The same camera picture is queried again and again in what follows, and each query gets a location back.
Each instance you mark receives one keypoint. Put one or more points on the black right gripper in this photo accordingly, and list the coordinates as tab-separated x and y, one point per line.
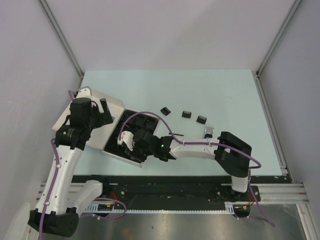
140	158

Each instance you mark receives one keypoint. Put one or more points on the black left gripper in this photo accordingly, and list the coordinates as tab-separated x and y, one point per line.
103	118

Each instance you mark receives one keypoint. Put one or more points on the white box with black tray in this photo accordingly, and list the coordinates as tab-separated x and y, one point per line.
105	138

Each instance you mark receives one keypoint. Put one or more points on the black cleaning brush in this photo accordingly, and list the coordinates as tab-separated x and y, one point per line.
176	134

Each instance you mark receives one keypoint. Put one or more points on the black guard comb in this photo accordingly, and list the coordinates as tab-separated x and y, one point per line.
165	111
186	114
201	119

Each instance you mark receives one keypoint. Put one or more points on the silver black hair clipper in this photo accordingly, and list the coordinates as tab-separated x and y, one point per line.
208	132

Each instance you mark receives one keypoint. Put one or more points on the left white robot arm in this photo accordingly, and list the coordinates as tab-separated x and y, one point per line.
55	213

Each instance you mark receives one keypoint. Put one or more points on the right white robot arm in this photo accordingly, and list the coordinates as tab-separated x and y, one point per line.
229	151

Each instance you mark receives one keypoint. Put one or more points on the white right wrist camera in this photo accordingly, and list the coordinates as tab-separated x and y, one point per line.
126	138

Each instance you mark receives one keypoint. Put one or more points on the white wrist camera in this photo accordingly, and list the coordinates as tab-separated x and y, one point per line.
126	138
84	92

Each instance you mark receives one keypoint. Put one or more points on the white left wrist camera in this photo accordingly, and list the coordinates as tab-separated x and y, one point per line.
84	92

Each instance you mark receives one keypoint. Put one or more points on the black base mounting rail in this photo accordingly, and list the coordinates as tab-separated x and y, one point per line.
172	193

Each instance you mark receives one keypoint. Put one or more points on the aluminium frame rail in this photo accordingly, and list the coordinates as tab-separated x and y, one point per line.
281	193

